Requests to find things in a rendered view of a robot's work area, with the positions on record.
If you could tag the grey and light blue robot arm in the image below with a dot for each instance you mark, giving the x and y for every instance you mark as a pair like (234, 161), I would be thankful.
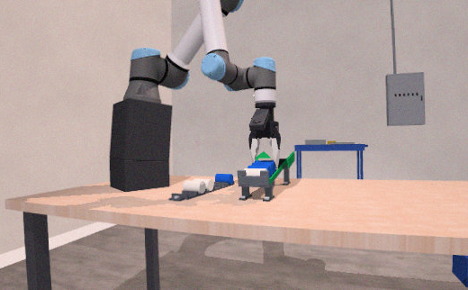
(148, 69)

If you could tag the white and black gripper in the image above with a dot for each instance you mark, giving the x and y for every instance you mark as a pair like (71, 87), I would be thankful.
(270, 131)

